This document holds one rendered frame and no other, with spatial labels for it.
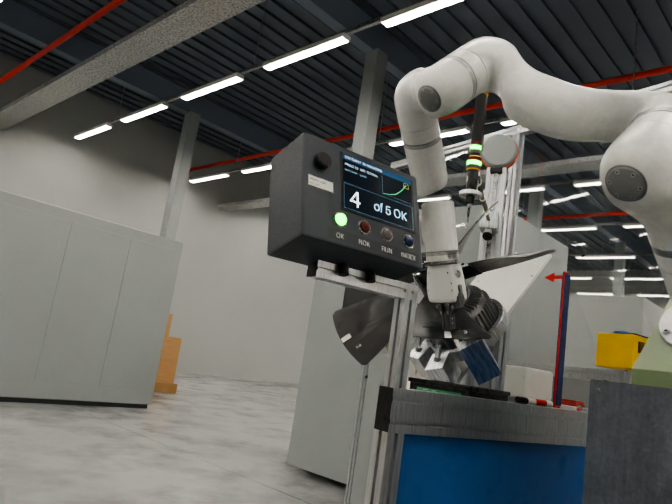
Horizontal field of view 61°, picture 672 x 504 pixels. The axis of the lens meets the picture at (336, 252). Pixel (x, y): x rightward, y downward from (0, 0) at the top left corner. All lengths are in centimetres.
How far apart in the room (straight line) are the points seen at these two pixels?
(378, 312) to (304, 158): 93
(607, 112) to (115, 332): 641
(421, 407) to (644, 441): 38
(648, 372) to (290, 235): 70
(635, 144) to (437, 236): 62
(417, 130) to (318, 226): 50
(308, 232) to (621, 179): 49
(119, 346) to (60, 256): 122
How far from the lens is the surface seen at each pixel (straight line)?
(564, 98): 111
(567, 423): 150
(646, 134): 102
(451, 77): 114
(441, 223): 148
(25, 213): 669
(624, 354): 168
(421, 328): 154
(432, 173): 138
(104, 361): 706
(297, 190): 93
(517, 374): 221
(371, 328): 178
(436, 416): 116
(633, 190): 100
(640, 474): 116
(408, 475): 116
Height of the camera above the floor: 89
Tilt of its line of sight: 11 degrees up
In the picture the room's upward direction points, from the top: 9 degrees clockwise
